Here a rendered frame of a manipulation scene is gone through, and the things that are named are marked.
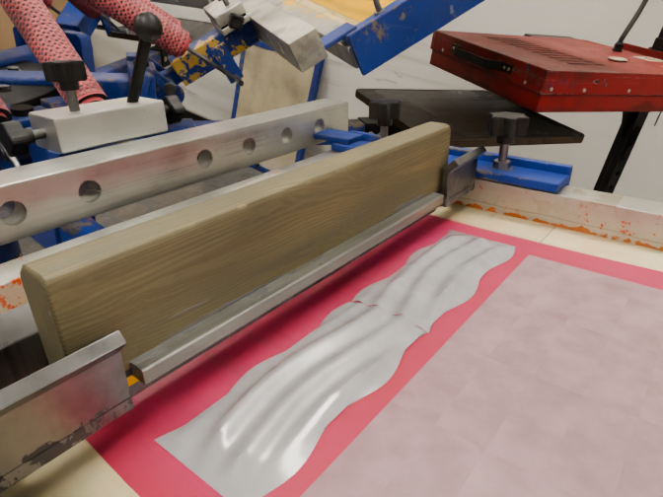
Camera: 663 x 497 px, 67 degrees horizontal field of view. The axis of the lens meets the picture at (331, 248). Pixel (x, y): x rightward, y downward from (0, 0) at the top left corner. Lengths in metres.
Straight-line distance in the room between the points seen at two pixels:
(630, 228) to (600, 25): 1.80
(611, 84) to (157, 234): 1.16
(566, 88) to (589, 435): 0.98
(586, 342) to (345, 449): 0.19
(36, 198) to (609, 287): 0.50
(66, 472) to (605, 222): 0.50
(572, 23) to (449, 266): 1.96
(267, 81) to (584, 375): 2.92
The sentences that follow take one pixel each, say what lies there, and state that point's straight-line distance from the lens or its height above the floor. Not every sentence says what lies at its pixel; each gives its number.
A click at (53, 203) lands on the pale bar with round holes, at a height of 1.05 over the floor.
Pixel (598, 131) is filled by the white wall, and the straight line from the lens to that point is 2.36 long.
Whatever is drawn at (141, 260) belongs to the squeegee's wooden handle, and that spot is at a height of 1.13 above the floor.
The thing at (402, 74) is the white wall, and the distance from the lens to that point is 2.66.
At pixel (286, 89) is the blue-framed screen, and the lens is 3.06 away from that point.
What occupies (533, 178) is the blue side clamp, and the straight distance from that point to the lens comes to 0.58.
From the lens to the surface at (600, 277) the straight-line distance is 0.49.
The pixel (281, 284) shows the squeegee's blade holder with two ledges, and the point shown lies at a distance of 0.35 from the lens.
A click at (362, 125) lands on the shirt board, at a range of 1.21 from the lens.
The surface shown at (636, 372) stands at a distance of 0.38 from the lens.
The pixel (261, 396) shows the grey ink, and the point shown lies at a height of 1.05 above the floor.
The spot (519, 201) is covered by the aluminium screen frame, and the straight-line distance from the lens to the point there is 0.59.
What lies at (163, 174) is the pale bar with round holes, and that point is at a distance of 0.56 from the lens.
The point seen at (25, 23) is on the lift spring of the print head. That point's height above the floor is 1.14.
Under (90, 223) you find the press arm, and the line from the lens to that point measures 0.76.
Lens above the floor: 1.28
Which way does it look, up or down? 31 degrees down
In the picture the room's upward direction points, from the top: 7 degrees clockwise
